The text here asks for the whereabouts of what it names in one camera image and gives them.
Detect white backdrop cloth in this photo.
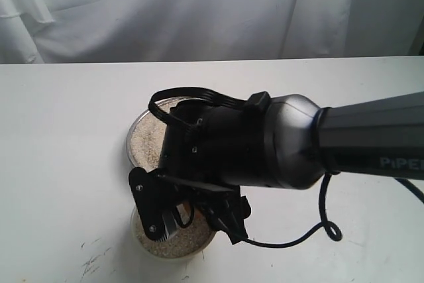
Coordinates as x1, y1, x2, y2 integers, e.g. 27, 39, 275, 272
1, 0, 423, 64

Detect round steel tray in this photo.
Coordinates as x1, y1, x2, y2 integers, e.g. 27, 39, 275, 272
126, 97, 206, 172

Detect brown wooden cup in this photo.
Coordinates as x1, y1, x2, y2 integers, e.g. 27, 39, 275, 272
183, 201, 202, 219

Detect white ceramic bowl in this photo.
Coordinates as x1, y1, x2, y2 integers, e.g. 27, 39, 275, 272
130, 203, 220, 262

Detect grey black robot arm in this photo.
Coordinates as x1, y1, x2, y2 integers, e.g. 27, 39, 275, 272
148, 87, 423, 244

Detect rice in white bowl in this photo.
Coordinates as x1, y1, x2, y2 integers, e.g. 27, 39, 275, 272
135, 203, 216, 258

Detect black cable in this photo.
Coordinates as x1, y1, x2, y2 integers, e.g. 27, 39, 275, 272
148, 85, 424, 249

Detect beige grain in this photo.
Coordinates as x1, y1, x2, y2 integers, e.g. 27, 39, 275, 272
126, 109, 166, 172

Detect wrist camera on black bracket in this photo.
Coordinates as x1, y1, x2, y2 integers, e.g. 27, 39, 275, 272
129, 167, 184, 242

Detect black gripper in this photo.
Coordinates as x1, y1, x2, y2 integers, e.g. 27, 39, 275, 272
158, 99, 275, 245

